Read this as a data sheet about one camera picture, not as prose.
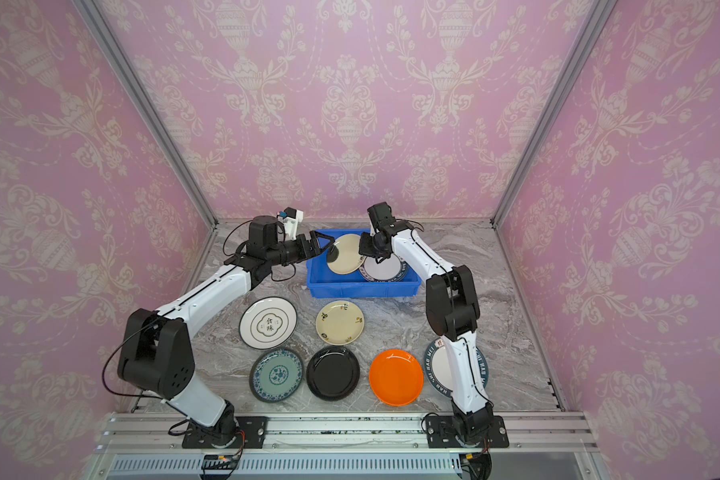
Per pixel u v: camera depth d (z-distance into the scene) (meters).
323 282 1.06
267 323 0.92
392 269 1.02
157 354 0.45
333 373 0.82
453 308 0.59
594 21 0.70
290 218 0.78
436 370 0.84
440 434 0.73
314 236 0.76
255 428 0.75
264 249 0.68
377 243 0.76
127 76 0.80
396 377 0.82
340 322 0.93
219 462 0.73
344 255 1.00
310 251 0.76
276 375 0.83
